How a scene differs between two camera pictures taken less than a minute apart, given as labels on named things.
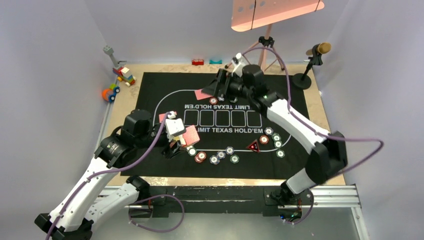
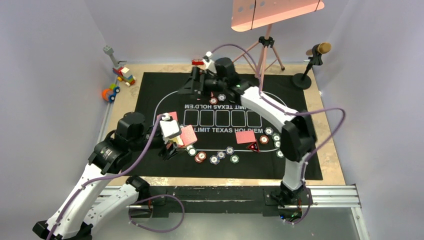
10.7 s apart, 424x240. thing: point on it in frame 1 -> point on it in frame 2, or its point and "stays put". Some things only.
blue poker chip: (221, 154) stays put
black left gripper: (168, 152) stays put
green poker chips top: (276, 137) stays put
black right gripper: (224, 77) -> (197, 74)
